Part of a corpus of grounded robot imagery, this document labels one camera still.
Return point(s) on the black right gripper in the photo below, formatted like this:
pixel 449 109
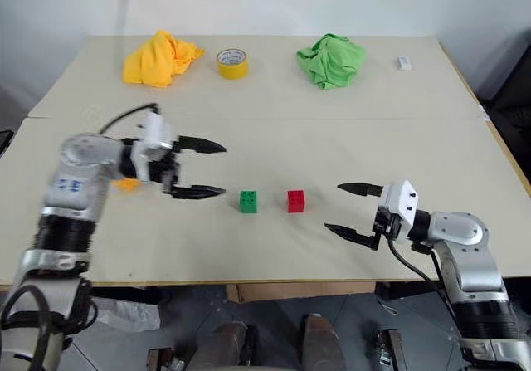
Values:
pixel 383 223

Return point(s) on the red toy cube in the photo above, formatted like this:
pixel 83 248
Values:
pixel 296 202

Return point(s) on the yellow toy cube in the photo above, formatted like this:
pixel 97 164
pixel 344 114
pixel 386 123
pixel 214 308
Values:
pixel 125 185

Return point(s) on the crumpled green cloth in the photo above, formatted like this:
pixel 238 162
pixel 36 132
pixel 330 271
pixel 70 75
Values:
pixel 332 61

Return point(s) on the clear plastic bag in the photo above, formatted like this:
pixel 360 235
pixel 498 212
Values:
pixel 128 315

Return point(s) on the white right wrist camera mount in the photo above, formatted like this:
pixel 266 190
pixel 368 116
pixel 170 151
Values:
pixel 400 205

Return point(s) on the dark rounded shape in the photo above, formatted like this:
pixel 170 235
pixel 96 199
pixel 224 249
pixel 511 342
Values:
pixel 226 346
pixel 321 342

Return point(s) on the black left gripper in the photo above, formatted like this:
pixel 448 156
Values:
pixel 168 172

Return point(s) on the crumpled yellow cloth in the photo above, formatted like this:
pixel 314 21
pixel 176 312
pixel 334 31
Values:
pixel 155 61

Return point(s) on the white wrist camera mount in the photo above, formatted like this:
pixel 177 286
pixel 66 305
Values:
pixel 400 205
pixel 157 132

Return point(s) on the black object at edge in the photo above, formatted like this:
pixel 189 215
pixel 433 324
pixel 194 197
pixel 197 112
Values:
pixel 4 143

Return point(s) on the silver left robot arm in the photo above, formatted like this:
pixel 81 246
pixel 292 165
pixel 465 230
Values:
pixel 74 188

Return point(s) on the yellow tape roll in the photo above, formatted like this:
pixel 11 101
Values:
pixel 233 67

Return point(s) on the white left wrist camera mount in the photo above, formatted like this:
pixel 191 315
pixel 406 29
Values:
pixel 157 132

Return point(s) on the green toy cube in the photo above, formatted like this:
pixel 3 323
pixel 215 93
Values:
pixel 248 203

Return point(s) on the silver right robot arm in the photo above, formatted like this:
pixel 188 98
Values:
pixel 464 238

